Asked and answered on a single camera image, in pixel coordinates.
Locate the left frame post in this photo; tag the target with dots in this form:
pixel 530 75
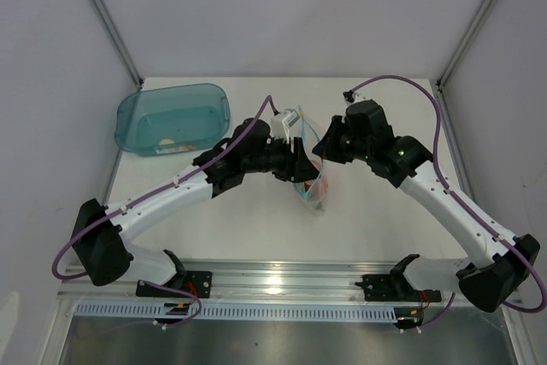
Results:
pixel 112 32

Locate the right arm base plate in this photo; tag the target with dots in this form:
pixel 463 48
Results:
pixel 389 288

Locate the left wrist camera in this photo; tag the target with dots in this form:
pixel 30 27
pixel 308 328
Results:
pixel 282 122

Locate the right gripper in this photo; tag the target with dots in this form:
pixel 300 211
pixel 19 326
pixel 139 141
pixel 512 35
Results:
pixel 326 147

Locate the aluminium mounting rail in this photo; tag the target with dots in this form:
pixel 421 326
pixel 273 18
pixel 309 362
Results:
pixel 330 283

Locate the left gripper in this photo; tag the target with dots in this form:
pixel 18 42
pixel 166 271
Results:
pixel 297 166

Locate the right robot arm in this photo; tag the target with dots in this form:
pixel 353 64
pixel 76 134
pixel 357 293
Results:
pixel 496 260

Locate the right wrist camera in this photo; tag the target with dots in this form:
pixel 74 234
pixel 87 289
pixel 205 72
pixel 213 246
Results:
pixel 351 97

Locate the slotted cable duct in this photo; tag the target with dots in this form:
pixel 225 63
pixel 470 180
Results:
pixel 239 311

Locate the right frame post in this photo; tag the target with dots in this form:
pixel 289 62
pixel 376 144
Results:
pixel 463 45

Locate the white toy egg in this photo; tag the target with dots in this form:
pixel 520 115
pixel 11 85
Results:
pixel 166 141

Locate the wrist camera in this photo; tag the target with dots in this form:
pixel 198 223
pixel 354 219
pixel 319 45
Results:
pixel 351 97
pixel 282 122

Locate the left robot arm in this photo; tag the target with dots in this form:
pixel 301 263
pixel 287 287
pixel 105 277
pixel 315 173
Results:
pixel 103 235

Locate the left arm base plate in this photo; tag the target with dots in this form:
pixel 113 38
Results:
pixel 197 283

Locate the frame post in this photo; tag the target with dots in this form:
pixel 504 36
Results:
pixel 463 45
pixel 112 32

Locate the green toy pepper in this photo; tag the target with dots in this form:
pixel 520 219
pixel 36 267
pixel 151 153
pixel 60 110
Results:
pixel 314 204

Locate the teal plastic tub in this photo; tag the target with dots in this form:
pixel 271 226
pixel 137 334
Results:
pixel 195 117

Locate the clear zip top bag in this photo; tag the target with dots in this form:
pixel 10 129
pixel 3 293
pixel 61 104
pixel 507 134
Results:
pixel 311 134

